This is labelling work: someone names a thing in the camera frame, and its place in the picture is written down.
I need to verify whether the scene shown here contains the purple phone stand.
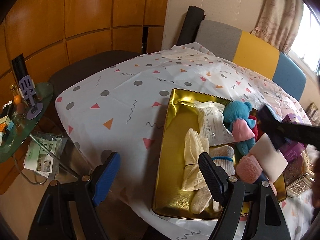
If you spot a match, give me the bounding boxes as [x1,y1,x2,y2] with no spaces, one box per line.
[19,75,44,121]

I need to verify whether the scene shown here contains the gold metal tin tray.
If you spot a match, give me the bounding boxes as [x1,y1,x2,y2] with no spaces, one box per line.
[151,88,287,221]

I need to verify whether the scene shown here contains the black cylinder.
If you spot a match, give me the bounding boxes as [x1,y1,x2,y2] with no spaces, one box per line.
[11,53,28,91]

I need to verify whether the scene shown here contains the dark grey seat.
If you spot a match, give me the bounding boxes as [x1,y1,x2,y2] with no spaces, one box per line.
[48,50,141,93]

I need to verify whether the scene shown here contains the red plush sock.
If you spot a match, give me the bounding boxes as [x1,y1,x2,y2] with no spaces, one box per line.
[248,108,263,141]

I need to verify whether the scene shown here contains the wooden wardrobe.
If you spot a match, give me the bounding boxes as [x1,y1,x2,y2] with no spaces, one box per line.
[0,0,171,195]

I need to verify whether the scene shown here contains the white socks blue band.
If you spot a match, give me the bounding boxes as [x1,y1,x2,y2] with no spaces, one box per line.
[191,144,237,215]

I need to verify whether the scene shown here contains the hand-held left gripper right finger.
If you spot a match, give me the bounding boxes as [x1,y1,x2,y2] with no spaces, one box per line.
[198,152,292,240]

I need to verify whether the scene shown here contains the coloured blocks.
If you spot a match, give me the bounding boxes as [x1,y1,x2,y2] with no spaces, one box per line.
[0,101,16,143]

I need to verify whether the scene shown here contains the cream knit gloves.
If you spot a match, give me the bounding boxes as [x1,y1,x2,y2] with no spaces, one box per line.
[181,126,211,191]

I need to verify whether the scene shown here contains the white sponge pad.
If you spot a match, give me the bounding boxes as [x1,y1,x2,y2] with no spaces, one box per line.
[249,133,288,183]

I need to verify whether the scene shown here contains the grey yellow blue headboard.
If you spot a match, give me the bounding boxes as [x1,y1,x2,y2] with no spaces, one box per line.
[194,19,307,101]

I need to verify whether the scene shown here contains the white packet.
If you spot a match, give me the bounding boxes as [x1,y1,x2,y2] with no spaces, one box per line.
[194,99,235,147]

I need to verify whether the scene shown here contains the window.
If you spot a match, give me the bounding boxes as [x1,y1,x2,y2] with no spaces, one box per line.
[287,2,320,76]

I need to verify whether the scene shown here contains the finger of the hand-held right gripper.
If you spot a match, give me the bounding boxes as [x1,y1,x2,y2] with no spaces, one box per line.
[257,104,320,152]

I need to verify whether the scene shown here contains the white printed bed sheet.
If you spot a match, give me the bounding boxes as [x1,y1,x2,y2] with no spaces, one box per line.
[54,42,320,240]

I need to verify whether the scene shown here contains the stack of papers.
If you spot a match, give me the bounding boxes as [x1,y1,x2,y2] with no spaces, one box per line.
[23,131,68,178]

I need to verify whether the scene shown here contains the black rolled mat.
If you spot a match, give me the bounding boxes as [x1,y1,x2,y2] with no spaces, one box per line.
[176,4,206,47]

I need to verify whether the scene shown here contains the blue teddy bear pink dress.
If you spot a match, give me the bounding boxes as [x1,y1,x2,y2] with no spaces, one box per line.
[222,101,257,155]

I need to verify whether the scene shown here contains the gold ornate tissue box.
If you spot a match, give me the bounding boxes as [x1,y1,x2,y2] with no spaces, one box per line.
[284,149,316,198]

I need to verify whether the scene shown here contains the pink plush roll blue band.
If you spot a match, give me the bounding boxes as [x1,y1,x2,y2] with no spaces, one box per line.
[236,154,278,196]

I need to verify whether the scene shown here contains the small purple box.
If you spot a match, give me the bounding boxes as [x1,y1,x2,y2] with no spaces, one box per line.
[278,141,310,165]

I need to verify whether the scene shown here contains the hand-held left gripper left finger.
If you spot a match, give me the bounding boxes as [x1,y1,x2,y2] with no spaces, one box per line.
[27,151,122,240]

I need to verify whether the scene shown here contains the round glass side table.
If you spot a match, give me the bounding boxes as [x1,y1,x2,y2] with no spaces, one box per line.
[0,81,55,165]

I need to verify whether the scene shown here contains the beige patterned curtain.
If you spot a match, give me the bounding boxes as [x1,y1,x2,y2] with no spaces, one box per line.
[252,0,305,53]

